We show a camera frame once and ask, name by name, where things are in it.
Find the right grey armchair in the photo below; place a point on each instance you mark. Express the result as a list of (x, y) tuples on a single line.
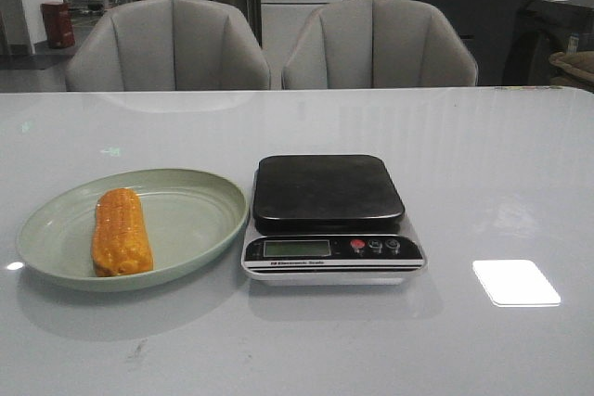
[(363, 44)]

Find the light green plate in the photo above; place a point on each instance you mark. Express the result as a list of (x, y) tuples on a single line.
[(191, 217)]

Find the grey armchair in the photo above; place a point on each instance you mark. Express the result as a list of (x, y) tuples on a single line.
[(169, 45), (363, 44)]

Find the orange corn cob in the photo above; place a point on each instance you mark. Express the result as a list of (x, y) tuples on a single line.
[(120, 243)]

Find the digital kitchen scale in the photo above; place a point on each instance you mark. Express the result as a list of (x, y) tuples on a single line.
[(328, 220)]

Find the red trash bin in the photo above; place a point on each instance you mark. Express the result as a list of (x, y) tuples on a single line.
[(58, 28)]

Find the left grey armchair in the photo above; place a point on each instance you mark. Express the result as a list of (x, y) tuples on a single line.
[(169, 45)]

